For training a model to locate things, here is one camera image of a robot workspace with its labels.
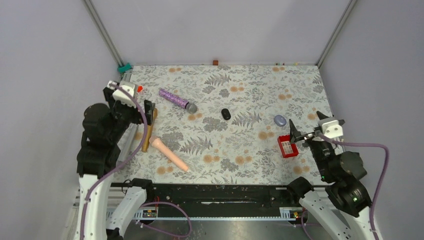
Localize purple glitter microphone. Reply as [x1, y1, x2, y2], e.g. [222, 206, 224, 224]
[158, 88, 198, 114]

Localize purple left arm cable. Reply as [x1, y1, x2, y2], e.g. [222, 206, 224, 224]
[79, 84, 193, 240]

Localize floral table mat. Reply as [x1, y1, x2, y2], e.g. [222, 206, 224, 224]
[114, 65, 332, 185]

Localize black earbud charging case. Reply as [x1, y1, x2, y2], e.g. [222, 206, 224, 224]
[221, 108, 231, 121]

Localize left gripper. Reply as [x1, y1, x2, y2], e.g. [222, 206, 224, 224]
[106, 86, 156, 141]

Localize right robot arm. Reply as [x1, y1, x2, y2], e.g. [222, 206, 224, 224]
[286, 111, 390, 240]

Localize pink microphone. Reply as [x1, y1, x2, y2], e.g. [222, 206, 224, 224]
[149, 136, 189, 172]

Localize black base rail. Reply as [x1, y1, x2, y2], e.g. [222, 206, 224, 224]
[139, 183, 304, 221]

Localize teal block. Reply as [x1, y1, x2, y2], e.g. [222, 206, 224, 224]
[117, 62, 133, 74]

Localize red toy block box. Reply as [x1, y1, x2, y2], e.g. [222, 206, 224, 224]
[277, 135, 299, 159]

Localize gold microphone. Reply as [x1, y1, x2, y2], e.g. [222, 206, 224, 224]
[141, 107, 158, 153]

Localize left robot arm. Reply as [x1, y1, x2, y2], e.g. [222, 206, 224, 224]
[74, 81, 155, 240]

